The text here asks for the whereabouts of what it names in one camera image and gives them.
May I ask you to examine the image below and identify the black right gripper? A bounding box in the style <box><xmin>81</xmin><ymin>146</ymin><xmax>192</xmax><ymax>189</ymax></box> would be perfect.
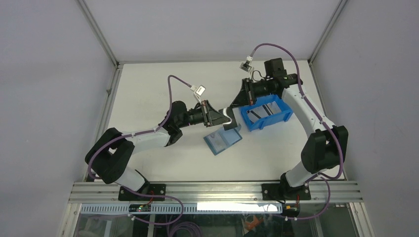
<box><xmin>230</xmin><ymin>78</ymin><xmax>274</xmax><ymax>109</ymax></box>

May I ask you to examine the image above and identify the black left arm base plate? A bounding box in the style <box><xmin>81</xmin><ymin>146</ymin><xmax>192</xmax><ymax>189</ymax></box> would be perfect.
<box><xmin>118</xmin><ymin>183</ymin><xmax>167</xmax><ymax>201</ymax></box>

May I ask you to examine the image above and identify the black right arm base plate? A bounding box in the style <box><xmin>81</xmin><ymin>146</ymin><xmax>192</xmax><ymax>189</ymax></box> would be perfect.
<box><xmin>261</xmin><ymin>183</ymin><xmax>311</xmax><ymax>201</ymax></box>

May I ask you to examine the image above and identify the teal leather card holder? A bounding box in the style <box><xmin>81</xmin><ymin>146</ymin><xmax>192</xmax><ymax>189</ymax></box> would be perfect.
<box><xmin>203</xmin><ymin>124</ymin><xmax>242</xmax><ymax>156</ymax></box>

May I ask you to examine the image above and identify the aluminium left frame post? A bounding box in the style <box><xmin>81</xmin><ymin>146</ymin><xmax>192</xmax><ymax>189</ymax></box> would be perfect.
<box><xmin>75</xmin><ymin>0</ymin><xmax>119</xmax><ymax>67</ymax></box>

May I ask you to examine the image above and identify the aluminium right frame post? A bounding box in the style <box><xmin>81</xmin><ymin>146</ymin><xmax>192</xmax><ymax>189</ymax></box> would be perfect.
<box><xmin>307</xmin><ymin>0</ymin><xmax>349</xmax><ymax>67</ymax></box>

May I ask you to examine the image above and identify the orange object under table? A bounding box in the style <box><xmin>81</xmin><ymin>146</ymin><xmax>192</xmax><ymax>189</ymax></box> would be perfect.
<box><xmin>242</xmin><ymin>215</ymin><xmax>264</xmax><ymax>231</ymax></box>

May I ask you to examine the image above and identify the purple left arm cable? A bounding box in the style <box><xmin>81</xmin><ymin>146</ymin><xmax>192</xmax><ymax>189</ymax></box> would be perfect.
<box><xmin>87</xmin><ymin>75</ymin><xmax>197</xmax><ymax>226</ymax></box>

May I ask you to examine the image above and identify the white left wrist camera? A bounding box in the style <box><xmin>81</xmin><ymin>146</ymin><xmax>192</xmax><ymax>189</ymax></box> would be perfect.
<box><xmin>190</xmin><ymin>85</ymin><xmax>206</xmax><ymax>104</ymax></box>

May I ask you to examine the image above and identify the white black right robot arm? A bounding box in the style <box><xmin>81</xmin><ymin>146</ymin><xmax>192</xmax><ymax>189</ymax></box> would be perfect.
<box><xmin>231</xmin><ymin>58</ymin><xmax>348</xmax><ymax>200</ymax></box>

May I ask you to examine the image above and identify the striped credit card in bin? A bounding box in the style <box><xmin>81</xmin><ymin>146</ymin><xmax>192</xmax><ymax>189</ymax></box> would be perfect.
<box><xmin>246</xmin><ymin>101</ymin><xmax>282</xmax><ymax>123</ymax></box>

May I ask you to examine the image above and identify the small green circuit board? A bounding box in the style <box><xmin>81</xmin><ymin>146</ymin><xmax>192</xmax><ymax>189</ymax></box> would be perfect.
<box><xmin>128</xmin><ymin>204</ymin><xmax>151</xmax><ymax>212</ymax></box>

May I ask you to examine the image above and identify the coiled purple cable below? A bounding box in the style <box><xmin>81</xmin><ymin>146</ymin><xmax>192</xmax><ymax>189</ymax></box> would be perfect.
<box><xmin>167</xmin><ymin>222</ymin><xmax>204</xmax><ymax>237</ymax></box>

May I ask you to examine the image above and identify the aluminium front frame rail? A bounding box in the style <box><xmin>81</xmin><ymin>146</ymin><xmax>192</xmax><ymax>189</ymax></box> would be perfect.
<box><xmin>69</xmin><ymin>180</ymin><xmax>364</xmax><ymax>203</ymax></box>

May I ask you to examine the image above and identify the white magnetic stripe card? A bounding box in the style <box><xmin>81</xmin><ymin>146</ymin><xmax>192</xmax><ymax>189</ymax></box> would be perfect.
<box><xmin>209</xmin><ymin>133</ymin><xmax>226</xmax><ymax>153</ymax></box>

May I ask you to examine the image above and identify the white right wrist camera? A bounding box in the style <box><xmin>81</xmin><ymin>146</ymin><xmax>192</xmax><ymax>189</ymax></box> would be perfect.
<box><xmin>239</xmin><ymin>56</ymin><xmax>254</xmax><ymax>79</ymax></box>

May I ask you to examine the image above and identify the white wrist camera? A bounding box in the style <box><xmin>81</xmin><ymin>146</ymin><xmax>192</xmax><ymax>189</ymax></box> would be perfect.
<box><xmin>190</xmin><ymin>85</ymin><xmax>206</xmax><ymax>104</ymax></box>
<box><xmin>239</xmin><ymin>56</ymin><xmax>254</xmax><ymax>79</ymax></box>

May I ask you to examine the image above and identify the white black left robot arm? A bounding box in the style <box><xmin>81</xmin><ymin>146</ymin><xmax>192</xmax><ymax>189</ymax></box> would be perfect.
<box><xmin>84</xmin><ymin>100</ymin><xmax>237</xmax><ymax>200</ymax></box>

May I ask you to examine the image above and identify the blue plastic bin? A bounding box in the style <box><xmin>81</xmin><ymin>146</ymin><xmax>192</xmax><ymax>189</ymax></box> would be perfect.
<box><xmin>239</xmin><ymin>95</ymin><xmax>293</xmax><ymax>132</ymax></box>

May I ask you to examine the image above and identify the white slotted cable duct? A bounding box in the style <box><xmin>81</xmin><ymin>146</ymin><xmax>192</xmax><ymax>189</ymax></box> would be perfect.
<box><xmin>81</xmin><ymin>202</ymin><xmax>283</xmax><ymax>215</ymax></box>

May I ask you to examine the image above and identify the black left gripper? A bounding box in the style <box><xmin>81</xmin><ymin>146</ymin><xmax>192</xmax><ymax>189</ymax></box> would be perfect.
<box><xmin>177</xmin><ymin>100</ymin><xmax>230</xmax><ymax>129</ymax></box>

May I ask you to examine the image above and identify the aluminium frame post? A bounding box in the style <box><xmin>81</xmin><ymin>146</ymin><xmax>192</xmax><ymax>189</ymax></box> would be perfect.
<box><xmin>75</xmin><ymin>0</ymin><xmax>119</xmax><ymax>67</ymax></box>
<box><xmin>307</xmin><ymin>0</ymin><xmax>349</xmax><ymax>67</ymax></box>

